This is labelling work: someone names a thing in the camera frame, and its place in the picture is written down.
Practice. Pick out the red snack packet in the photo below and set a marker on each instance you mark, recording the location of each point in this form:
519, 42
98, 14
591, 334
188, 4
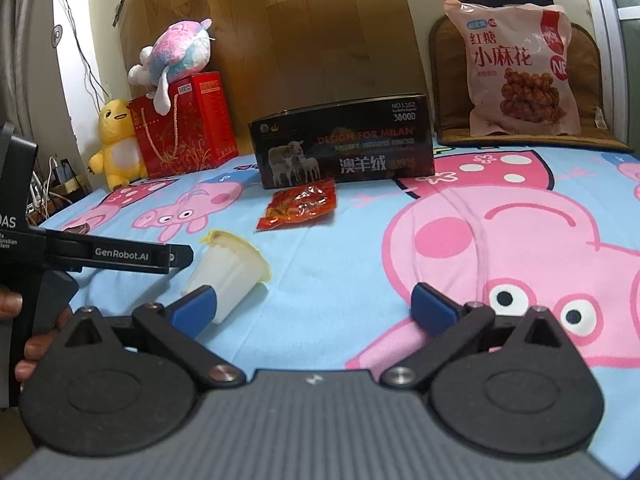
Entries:
300, 205

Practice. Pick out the brown seat cushion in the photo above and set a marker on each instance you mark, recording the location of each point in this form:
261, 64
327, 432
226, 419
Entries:
450, 85

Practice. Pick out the glass sliding door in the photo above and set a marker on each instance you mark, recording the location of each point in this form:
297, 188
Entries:
625, 60

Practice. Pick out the wooden board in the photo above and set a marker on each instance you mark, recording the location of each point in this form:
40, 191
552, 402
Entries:
300, 35

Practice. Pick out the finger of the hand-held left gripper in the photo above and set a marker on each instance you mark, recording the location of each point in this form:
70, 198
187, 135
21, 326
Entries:
120, 255

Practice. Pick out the pink blue plush toy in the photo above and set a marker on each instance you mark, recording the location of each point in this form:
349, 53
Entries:
175, 50

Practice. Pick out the small brown packet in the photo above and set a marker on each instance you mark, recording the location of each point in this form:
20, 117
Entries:
77, 230

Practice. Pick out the black cardboard box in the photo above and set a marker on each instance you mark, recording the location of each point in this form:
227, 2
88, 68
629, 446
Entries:
350, 150

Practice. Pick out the pink snack bag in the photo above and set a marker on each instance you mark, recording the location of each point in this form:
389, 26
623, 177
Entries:
515, 60

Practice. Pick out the yellow plush duck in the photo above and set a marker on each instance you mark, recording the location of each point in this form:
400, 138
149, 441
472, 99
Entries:
117, 150

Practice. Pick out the cartoon pig printed bed sheet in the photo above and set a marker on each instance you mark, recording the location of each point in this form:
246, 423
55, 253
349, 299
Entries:
500, 220

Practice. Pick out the red gift box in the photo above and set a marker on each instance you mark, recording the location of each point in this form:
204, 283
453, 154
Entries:
200, 130

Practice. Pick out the person's left hand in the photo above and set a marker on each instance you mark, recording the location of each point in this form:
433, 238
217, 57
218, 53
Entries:
47, 332

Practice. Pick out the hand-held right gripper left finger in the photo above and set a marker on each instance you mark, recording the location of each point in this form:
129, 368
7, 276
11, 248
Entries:
195, 306

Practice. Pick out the white jelly cup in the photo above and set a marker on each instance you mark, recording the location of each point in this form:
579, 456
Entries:
230, 270

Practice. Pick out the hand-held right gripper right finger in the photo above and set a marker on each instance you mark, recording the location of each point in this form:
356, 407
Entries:
432, 307

